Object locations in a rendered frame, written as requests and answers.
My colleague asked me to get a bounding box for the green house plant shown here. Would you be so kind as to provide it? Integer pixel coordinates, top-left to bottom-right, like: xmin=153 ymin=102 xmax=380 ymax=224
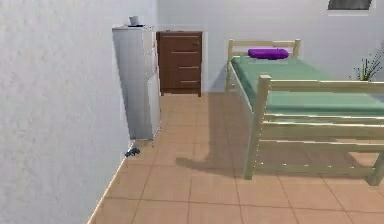
xmin=353 ymin=43 xmax=384 ymax=82

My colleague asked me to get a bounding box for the dark framed window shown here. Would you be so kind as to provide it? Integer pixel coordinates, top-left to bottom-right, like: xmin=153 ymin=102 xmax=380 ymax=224
xmin=326 ymin=0 xmax=377 ymax=16

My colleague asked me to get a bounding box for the purple pillow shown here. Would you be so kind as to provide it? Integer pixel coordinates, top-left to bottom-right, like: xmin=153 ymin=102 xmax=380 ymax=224
xmin=247 ymin=48 xmax=290 ymax=61

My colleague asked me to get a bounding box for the small blue toy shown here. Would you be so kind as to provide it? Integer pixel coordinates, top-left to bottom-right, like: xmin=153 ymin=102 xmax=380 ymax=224
xmin=124 ymin=147 xmax=141 ymax=158

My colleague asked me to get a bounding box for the grey upright filing cabinet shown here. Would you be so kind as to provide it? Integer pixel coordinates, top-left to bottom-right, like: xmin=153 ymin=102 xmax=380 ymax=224
xmin=111 ymin=24 xmax=162 ymax=141

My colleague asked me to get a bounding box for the pale wooden bed green mattress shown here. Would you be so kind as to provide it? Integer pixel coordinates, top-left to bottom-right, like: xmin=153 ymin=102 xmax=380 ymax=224
xmin=225 ymin=38 xmax=384 ymax=187

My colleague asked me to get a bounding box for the brown chest of drawers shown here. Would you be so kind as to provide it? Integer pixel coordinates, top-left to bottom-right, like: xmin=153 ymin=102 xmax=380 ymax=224
xmin=156 ymin=30 xmax=204 ymax=98

